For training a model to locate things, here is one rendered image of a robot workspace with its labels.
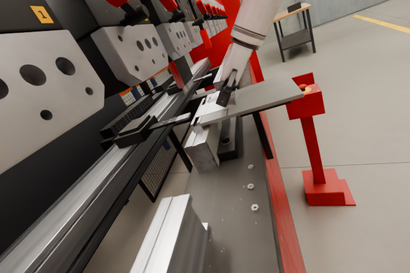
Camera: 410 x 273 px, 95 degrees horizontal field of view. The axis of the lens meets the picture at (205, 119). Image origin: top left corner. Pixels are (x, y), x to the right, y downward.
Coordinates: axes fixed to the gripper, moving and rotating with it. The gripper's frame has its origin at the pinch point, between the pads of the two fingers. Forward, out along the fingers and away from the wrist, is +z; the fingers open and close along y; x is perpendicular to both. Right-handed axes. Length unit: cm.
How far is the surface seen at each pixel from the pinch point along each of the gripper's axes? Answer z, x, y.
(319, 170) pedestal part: 42, 73, -45
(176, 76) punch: -2.6, -13.8, 5.0
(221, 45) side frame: 21, -19, -215
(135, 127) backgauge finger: 17.9, -22.4, 6.2
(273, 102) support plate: -6.4, 11.1, 8.4
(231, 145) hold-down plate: 9.8, 6.9, 8.5
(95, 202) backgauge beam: 25.1, -20.1, 27.9
